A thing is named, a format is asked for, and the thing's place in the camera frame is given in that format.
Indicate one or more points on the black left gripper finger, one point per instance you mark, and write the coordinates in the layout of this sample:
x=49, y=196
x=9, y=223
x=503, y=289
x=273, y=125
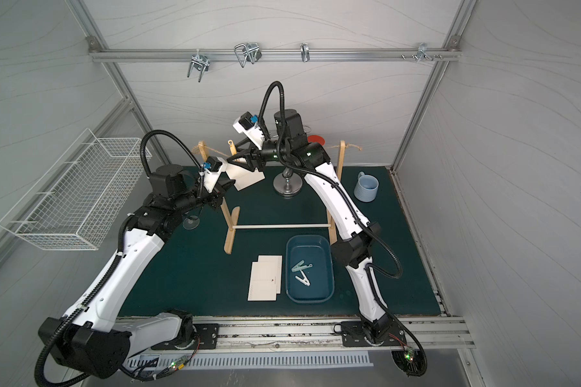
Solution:
x=222, y=190
x=224, y=183

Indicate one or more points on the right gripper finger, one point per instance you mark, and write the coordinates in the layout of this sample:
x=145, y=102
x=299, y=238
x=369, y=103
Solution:
x=244, y=149
x=243, y=161

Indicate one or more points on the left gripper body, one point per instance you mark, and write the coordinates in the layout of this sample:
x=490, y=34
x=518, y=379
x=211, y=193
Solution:
x=218, y=189

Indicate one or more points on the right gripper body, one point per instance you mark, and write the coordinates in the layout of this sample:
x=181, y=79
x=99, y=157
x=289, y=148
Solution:
x=254, y=158

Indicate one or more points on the white postcard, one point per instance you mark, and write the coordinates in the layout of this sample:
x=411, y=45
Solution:
x=242, y=177
x=262, y=287
x=275, y=264

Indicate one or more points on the mint green clothespin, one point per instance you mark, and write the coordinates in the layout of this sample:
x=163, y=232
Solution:
x=300, y=266

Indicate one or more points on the white clothespin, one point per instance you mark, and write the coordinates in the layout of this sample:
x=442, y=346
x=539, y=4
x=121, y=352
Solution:
x=303, y=278

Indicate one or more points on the wooden clothespin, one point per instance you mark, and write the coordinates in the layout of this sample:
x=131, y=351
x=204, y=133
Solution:
x=232, y=147

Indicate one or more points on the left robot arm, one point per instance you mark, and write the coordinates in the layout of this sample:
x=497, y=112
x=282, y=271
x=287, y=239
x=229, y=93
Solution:
x=87, y=337

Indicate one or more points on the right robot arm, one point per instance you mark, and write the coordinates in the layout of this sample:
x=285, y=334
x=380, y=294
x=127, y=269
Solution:
x=276, y=134

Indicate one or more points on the clear wine glass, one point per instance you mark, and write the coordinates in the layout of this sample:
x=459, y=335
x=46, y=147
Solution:
x=191, y=222

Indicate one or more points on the chrome glass holder stand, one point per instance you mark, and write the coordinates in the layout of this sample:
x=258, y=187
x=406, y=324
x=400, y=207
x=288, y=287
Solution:
x=288, y=184

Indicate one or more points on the red plastic goblet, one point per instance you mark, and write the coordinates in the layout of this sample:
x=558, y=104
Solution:
x=317, y=139

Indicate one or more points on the metal clamp hook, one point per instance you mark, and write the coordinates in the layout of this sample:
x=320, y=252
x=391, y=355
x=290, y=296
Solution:
x=247, y=53
x=199, y=65
x=304, y=52
x=422, y=54

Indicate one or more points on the light blue mug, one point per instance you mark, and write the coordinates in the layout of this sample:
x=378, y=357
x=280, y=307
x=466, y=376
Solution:
x=366, y=188

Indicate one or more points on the teal plastic tray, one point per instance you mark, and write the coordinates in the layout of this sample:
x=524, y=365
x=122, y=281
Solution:
x=315, y=250

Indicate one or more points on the aluminium crossbar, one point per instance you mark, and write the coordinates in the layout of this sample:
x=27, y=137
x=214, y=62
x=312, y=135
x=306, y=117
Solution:
x=269, y=55

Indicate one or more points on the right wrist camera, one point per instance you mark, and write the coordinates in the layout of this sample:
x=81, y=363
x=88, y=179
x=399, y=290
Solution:
x=247, y=124

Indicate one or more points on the white wire basket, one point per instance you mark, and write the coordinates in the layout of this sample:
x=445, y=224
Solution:
x=74, y=204

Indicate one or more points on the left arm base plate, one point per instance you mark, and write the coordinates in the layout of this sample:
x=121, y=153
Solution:
x=200, y=335

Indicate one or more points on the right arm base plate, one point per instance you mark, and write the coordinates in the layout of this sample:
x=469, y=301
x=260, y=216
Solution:
x=359, y=334

